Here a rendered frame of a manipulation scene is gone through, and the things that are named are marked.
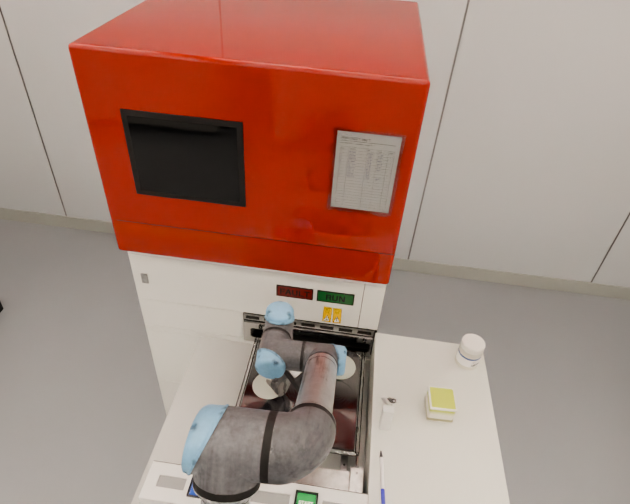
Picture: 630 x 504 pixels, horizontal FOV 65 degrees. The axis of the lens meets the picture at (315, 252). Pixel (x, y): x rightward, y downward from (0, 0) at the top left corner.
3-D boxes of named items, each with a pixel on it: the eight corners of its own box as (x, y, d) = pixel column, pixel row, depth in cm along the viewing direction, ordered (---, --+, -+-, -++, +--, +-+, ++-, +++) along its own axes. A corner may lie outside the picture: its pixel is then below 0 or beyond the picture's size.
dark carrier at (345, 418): (259, 340, 166) (259, 339, 165) (360, 354, 164) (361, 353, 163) (233, 432, 139) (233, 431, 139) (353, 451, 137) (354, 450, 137)
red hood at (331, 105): (196, 140, 205) (179, -22, 167) (390, 162, 200) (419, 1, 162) (116, 252, 147) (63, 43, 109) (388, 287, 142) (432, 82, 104)
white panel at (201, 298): (148, 323, 178) (128, 236, 153) (371, 354, 173) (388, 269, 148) (144, 329, 176) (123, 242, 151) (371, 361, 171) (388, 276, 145)
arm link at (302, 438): (340, 443, 76) (348, 333, 124) (270, 434, 77) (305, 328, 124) (333, 509, 78) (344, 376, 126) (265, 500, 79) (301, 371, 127)
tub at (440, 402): (423, 398, 143) (427, 384, 139) (448, 401, 143) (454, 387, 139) (425, 421, 137) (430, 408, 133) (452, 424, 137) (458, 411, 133)
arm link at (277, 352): (298, 364, 115) (304, 329, 123) (251, 359, 116) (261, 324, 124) (298, 384, 120) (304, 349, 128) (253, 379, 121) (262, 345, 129)
